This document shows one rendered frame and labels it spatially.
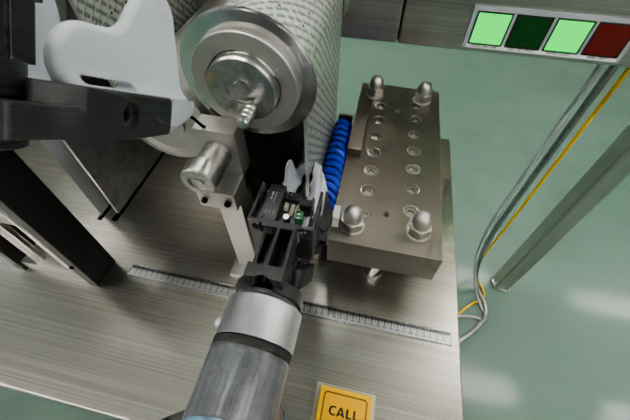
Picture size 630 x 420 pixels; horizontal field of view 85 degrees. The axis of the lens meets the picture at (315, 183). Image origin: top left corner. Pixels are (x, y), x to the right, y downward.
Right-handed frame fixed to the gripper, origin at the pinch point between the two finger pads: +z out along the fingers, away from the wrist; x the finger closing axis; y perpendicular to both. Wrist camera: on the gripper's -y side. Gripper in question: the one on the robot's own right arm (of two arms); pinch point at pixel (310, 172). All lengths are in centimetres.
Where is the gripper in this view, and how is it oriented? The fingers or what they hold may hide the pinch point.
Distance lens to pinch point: 49.4
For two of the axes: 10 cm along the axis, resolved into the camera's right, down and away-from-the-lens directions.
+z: 2.1, -7.5, 6.3
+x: -9.8, -1.6, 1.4
